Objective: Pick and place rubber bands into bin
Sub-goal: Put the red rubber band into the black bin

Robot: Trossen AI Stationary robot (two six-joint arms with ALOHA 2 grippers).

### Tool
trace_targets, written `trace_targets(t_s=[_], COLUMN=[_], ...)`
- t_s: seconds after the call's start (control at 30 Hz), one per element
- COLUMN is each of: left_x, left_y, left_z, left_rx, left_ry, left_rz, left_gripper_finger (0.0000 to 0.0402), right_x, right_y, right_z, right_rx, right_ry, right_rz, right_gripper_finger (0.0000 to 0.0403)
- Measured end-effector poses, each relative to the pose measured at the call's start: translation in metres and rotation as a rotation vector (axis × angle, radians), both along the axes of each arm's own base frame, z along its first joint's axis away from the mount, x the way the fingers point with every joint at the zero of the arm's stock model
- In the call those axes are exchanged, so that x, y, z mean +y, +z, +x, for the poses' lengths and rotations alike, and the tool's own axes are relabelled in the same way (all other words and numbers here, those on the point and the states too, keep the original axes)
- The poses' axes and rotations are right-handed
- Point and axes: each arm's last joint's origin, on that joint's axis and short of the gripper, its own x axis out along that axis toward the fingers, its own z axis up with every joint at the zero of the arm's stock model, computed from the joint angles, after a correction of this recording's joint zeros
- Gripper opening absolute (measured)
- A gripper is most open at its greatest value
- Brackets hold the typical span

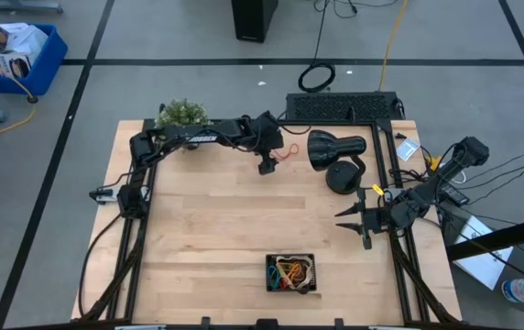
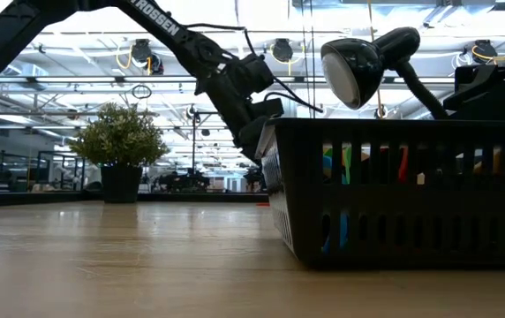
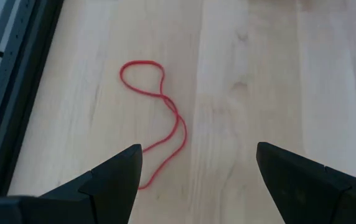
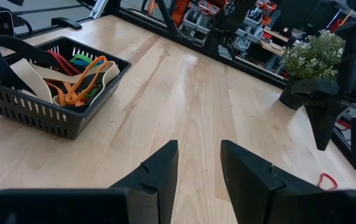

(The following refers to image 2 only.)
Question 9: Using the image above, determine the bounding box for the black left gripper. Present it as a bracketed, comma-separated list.
[207, 79, 285, 167]

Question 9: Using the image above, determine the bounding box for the black desk lamp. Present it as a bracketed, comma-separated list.
[320, 26, 450, 120]

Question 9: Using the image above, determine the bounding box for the artificial potted plant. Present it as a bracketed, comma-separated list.
[69, 103, 170, 204]

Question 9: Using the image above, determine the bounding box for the black ceiling cable reel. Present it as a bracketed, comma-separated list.
[129, 38, 165, 76]
[270, 38, 295, 64]
[471, 39, 497, 63]

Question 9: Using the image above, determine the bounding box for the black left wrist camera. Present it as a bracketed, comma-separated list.
[228, 52, 275, 96]

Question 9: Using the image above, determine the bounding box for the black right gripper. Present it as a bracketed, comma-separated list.
[441, 64, 505, 121]

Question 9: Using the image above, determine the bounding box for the blue rubber band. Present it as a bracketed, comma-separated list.
[321, 155, 350, 255]

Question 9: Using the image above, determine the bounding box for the black slotted plastic bin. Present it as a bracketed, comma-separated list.
[254, 117, 505, 271]

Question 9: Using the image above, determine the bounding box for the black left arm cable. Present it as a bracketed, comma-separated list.
[184, 22, 324, 114]

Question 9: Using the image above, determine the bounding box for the hanging black cable loop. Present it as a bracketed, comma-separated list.
[131, 84, 153, 101]

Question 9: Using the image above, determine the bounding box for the black background station frame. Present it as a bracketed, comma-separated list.
[192, 110, 236, 193]

